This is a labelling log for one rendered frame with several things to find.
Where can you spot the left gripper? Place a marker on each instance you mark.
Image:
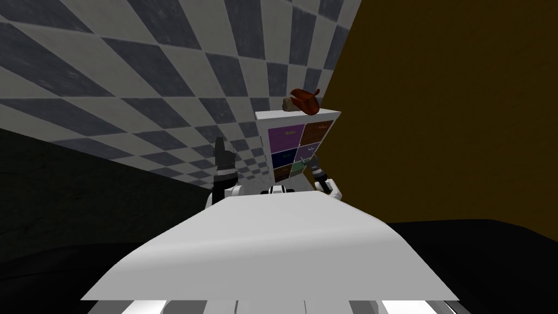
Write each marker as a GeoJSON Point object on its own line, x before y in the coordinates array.
{"type": "Point", "coordinates": [223, 158]}

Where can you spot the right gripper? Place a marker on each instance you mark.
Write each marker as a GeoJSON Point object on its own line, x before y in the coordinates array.
{"type": "Point", "coordinates": [314, 165]}

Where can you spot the violet drawer front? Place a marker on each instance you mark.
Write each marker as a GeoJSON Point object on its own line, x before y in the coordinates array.
{"type": "Point", "coordinates": [307, 151]}

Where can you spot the green drawer front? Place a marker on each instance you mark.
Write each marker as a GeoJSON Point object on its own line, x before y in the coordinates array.
{"type": "Point", "coordinates": [298, 168]}

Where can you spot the dark blue drawer front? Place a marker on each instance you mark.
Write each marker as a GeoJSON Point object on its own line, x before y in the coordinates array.
{"type": "Point", "coordinates": [284, 158]}

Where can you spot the brown drawer front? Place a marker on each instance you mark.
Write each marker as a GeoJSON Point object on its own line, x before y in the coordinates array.
{"type": "Point", "coordinates": [316, 132]}

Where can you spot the dark orange drawer front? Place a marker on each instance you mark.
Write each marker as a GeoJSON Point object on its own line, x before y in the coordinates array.
{"type": "Point", "coordinates": [282, 172]}

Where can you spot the purple drawer front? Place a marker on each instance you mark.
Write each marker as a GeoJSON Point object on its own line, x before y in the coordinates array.
{"type": "Point", "coordinates": [285, 138]}

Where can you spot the white drawer cabinet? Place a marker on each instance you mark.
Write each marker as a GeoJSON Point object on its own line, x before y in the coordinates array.
{"type": "Point", "coordinates": [263, 131]}

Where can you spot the red-brown curved object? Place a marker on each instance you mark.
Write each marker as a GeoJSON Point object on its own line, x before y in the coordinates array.
{"type": "Point", "coordinates": [307, 103]}

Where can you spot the tan lumpy object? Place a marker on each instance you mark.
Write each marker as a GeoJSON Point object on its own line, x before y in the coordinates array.
{"type": "Point", "coordinates": [288, 104]}

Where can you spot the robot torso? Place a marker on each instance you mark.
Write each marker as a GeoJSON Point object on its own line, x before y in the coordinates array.
{"type": "Point", "coordinates": [270, 248]}

